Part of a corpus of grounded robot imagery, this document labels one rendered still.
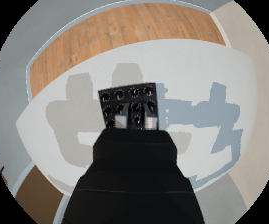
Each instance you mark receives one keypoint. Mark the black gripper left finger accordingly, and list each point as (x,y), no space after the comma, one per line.
(123,119)

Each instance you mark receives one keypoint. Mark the black box with knobs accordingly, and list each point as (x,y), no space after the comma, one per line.
(117,97)

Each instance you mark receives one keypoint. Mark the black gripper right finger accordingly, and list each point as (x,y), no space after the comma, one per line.
(148,120)

